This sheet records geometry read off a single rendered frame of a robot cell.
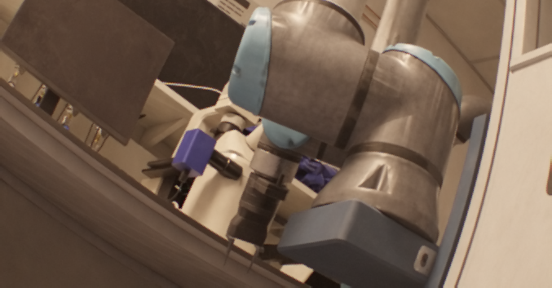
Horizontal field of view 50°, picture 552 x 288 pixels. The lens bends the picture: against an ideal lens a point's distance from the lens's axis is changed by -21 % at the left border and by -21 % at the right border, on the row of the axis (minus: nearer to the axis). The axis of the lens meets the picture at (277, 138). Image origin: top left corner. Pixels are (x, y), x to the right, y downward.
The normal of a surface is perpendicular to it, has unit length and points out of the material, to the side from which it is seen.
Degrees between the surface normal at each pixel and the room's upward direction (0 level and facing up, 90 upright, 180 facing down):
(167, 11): 86
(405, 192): 70
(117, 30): 86
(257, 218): 122
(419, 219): 90
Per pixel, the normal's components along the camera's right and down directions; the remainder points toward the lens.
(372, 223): 0.48, -0.20
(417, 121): 0.07, -0.40
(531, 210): -0.80, -0.49
